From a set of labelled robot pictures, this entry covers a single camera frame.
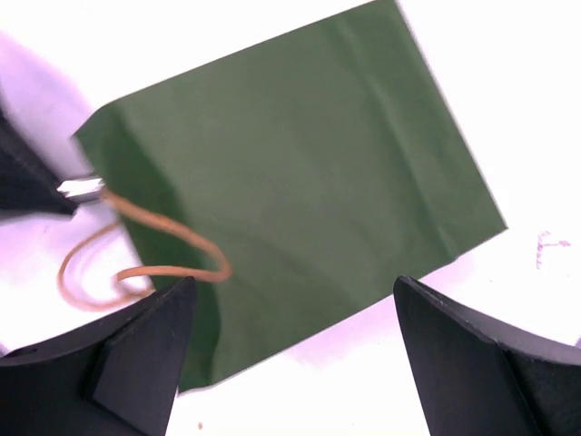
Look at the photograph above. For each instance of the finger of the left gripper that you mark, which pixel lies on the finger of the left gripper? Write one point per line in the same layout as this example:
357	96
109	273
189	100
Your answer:
28	185

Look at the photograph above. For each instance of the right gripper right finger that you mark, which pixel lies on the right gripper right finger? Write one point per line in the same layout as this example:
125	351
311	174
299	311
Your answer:
477	375

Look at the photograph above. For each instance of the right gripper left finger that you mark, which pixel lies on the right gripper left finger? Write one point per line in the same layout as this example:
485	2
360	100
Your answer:
114	376

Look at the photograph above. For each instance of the metal tongs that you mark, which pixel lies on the metal tongs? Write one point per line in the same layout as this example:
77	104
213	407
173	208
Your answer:
86	189

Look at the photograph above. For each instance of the green brown paper bag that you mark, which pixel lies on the green brown paper bag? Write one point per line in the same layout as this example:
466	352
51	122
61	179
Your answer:
324	163

